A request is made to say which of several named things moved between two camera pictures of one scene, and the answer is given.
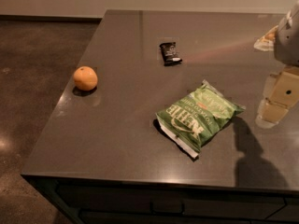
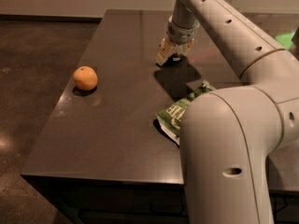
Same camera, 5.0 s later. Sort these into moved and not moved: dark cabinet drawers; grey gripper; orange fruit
Moved: grey gripper
Not moved: dark cabinet drawers; orange fruit
